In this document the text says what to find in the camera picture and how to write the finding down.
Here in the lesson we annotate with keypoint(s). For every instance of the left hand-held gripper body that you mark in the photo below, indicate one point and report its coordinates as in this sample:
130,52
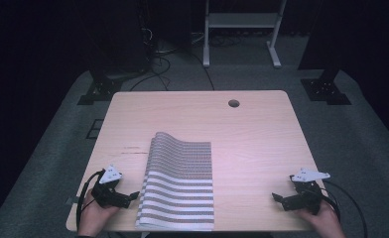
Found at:
109,191

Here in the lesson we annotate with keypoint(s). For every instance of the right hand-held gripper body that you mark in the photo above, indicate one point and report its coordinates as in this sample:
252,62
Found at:
306,195

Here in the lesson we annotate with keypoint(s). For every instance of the stack of striped cloths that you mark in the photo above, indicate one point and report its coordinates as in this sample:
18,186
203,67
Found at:
141,208

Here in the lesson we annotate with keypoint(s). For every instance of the striped cloth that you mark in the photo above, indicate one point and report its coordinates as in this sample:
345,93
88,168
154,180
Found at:
182,172

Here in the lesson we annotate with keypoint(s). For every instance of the person's left hand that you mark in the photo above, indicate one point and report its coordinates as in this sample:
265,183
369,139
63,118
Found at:
95,218

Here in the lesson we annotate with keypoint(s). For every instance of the person's right hand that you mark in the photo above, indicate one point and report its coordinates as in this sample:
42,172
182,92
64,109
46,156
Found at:
324,223

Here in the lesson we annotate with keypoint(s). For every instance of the grey tape strip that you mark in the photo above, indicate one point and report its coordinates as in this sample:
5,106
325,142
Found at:
71,200

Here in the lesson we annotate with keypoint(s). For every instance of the floor socket box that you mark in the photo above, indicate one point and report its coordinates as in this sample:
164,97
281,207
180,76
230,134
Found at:
95,129

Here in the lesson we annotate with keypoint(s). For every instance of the white metal stand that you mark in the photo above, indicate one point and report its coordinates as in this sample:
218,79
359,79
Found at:
242,20

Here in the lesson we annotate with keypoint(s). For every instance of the black stand with base plate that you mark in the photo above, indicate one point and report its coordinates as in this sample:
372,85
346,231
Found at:
324,89
100,89

